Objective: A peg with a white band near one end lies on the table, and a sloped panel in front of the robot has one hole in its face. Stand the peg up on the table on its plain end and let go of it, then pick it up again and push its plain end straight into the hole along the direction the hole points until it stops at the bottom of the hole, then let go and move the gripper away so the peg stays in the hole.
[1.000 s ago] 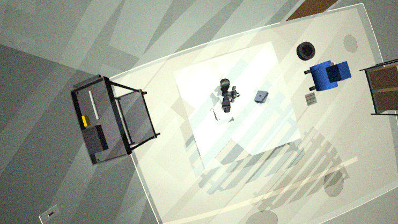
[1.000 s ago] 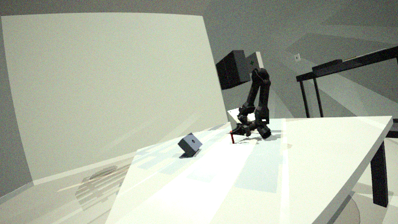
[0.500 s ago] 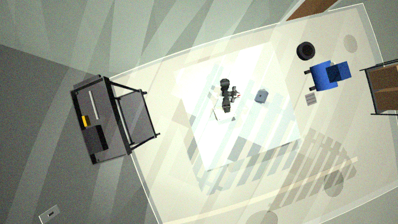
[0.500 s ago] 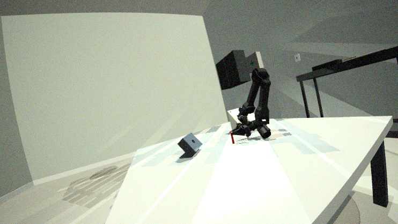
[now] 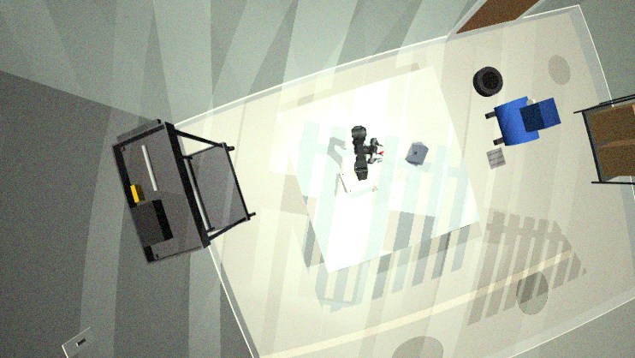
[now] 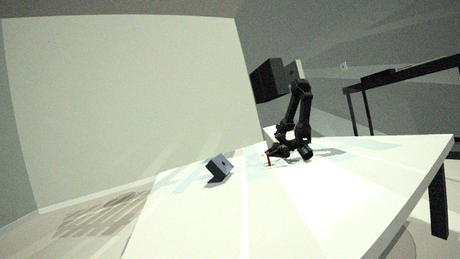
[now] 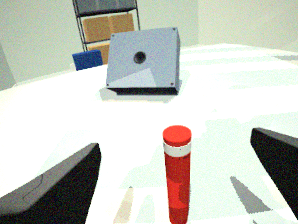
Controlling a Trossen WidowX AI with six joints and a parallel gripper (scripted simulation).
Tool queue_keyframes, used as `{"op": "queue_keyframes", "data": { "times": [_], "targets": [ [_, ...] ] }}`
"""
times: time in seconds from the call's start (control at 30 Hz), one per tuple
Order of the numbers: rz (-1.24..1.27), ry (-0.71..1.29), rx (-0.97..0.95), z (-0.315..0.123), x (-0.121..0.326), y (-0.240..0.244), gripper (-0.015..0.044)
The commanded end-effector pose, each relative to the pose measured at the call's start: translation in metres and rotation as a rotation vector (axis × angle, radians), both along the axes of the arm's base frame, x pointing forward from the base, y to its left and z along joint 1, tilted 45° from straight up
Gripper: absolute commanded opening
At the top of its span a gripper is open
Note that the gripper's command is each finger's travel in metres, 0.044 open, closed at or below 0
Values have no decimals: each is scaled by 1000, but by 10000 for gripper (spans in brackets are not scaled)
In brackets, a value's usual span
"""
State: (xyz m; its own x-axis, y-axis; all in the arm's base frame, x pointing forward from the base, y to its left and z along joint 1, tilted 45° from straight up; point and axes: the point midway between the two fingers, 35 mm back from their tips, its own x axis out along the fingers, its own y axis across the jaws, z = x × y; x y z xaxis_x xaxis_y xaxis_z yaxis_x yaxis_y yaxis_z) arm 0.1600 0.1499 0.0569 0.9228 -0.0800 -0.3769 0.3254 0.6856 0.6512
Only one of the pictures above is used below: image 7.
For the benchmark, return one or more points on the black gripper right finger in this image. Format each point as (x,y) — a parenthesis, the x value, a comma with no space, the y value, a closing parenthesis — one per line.
(278,154)

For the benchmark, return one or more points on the red peg with white band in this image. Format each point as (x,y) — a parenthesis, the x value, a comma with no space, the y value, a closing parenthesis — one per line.
(177,143)

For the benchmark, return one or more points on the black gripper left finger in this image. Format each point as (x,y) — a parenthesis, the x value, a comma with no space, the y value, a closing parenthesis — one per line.
(62,195)

